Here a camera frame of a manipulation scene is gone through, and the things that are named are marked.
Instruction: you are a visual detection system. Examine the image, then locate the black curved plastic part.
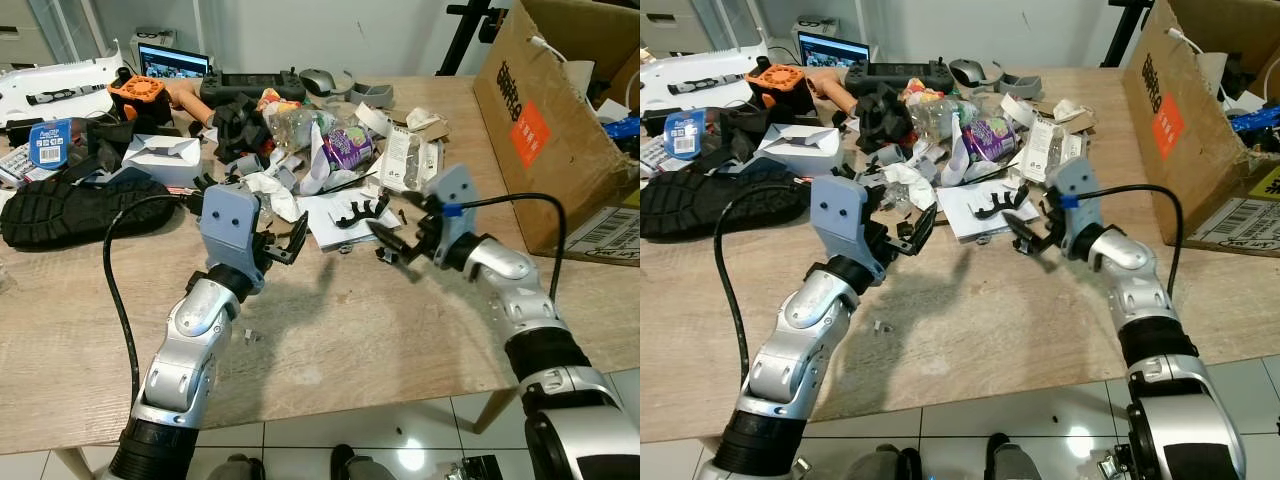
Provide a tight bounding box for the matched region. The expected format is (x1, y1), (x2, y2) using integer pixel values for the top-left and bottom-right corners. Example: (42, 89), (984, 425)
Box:
(335, 195), (392, 228)
(970, 187), (1028, 220)

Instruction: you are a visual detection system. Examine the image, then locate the white paper sheet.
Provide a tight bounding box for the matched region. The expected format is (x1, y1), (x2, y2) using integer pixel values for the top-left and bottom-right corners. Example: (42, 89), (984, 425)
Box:
(298, 190), (403, 253)
(934, 180), (1043, 243)

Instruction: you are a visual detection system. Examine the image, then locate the crumpled white tissue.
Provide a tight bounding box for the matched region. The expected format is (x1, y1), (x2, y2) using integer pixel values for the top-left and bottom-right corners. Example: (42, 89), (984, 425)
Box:
(240, 170), (303, 223)
(880, 162), (943, 213)

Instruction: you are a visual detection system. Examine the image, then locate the white printed carton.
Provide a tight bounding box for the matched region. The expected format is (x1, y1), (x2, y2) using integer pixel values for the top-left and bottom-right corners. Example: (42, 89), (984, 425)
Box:
(379, 125), (443, 193)
(1020, 118), (1087, 187)

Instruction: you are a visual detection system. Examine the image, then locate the clear bottle with purple label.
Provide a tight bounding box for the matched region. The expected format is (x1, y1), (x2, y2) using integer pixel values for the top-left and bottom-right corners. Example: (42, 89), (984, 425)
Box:
(268, 100), (378, 173)
(914, 94), (1023, 167)

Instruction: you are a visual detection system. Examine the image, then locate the small white cardboard box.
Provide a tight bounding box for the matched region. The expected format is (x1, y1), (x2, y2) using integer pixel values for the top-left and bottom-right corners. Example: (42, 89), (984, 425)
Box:
(121, 134), (203, 188)
(755, 124), (843, 178)

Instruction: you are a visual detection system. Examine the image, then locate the black handheld remote controller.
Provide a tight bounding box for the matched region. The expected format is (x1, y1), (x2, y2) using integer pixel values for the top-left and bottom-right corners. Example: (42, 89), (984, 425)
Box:
(844, 59), (954, 97)
(199, 70), (307, 105)

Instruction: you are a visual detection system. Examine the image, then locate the grey computer mouse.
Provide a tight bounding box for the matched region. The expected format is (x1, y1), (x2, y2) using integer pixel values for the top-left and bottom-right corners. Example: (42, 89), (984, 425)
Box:
(948, 58), (992, 87)
(298, 68), (342, 97)

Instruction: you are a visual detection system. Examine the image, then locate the skin-coloured tube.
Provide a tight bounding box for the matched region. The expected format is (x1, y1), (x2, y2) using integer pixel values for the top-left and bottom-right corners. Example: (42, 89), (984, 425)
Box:
(166, 84), (217, 127)
(806, 70), (857, 113)

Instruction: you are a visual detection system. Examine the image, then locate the large brown cardboard box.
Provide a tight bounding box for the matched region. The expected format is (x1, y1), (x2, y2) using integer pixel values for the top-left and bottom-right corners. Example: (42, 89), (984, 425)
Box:
(472, 0), (641, 257)
(1121, 0), (1280, 257)

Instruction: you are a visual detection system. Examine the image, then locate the flat carton with barcode label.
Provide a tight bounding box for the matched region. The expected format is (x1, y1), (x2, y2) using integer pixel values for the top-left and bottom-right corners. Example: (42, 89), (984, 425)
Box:
(1184, 195), (1280, 258)
(560, 205), (641, 267)

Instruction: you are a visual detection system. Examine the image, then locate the black rubber-soled shoe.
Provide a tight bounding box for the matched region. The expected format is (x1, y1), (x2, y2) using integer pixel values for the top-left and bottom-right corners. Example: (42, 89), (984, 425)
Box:
(0, 175), (178, 252)
(640, 168), (793, 243)

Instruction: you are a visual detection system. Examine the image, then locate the orange and black fan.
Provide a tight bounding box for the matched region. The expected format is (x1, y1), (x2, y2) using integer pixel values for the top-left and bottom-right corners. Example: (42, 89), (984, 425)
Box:
(108, 75), (170, 127)
(745, 63), (807, 112)

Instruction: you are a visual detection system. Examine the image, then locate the small laptop with lit screen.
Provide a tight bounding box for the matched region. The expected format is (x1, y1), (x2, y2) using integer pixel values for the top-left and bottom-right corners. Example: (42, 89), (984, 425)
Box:
(795, 32), (872, 71)
(136, 42), (212, 81)

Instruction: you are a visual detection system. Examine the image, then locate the black tripod stand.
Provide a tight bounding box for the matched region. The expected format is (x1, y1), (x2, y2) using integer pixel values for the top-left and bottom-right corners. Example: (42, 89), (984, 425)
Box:
(1098, 0), (1157, 67)
(434, 0), (513, 77)

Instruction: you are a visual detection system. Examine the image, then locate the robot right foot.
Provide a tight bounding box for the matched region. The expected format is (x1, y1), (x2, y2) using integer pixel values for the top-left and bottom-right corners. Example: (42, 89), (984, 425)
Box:
(984, 432), (1043, 480)
(329, 444), (397, 480)

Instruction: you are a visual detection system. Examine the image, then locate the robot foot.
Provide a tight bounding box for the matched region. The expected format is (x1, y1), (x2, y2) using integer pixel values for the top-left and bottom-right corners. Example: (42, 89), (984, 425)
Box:
(858, 445), (923, 480)
(984, 432), (1043, 480)
(204, 454), (267, 480)
(329, 444), (397, 480)

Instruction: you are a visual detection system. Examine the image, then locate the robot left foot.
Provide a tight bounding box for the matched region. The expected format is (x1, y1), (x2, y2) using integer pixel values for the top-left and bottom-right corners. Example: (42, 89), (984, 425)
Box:
(858, 445), (923, 480)
(204, 454), (267, 480)

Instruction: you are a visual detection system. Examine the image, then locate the blue labelled round package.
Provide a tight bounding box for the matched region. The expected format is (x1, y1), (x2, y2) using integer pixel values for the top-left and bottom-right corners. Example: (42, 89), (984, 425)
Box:
(664, 108), (709, 160)
(28, 118), (77, 167)

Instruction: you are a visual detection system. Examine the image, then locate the small black metal device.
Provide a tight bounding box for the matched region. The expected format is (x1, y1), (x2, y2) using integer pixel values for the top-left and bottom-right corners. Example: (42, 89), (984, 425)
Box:
(444, 455), (501, 480)
(1094, 450), (1143, 480)

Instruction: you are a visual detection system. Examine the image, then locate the white keyboard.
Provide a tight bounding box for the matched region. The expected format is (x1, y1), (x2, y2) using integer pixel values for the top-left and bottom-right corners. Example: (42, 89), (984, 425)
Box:
(640, 132), (673, 177)
(0, 140), (37, 189)

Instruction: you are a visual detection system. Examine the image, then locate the white plastic device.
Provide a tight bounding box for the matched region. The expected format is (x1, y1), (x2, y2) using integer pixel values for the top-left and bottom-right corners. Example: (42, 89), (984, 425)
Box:
(640, 45), (773, 114)
(0, 55), (137, 128)

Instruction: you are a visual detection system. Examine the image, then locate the grey drawer cabinet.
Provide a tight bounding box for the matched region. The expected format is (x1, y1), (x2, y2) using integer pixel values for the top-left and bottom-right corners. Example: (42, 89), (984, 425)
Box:
(640, 0), (713, 57)
(0, 0), (63, 67)

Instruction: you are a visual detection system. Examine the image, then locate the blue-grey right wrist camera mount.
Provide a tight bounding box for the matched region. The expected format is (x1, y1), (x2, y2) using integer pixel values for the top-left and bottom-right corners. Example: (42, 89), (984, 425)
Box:
(1054, 155), (1107, 257)
(420, 163), (480, 265)

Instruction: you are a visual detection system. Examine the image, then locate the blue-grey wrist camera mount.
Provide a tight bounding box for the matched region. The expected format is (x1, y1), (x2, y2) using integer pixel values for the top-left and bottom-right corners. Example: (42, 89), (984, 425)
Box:
(198, 183), (264, 269)
(808, 175), (874, 264)
(1054, 155), (1107, 257)
(420, 163), (480, 265)

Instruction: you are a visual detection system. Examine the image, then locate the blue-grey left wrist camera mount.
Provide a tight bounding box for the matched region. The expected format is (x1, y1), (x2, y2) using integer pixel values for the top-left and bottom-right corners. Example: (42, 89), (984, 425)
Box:
(198, 183), (264, 269)
(808, 175), (874, 264)

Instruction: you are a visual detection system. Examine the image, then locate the black printed plastic bracket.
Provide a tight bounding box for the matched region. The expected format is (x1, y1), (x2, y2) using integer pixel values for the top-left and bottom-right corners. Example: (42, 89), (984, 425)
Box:
(850, 84), (917, 151)
(208, 92), (273, 153)

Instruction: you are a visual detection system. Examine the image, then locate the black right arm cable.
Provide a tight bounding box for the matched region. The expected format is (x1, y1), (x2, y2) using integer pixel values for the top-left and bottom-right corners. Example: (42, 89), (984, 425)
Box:
(1072, 184), (1187, 301)
(455, 193), (569, 304)

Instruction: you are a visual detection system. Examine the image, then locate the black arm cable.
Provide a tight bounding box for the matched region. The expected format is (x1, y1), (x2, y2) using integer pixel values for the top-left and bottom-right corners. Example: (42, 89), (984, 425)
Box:
(455, 193), (569, 304)
(714, 184), (816, 389)
(1072, 184), (1187, 301)
(103, 193), (206, 406)

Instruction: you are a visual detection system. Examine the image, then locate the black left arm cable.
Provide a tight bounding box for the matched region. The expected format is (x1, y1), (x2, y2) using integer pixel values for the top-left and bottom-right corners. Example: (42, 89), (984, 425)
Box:
(103, 193), (206, 406)
(714, 184), (816, 389)

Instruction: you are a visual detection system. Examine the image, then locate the white charger cable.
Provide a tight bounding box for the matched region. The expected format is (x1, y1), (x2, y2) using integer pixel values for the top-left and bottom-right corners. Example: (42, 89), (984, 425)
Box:
(528, 35), (573, 67)
(1166, 26), (1233, 101)

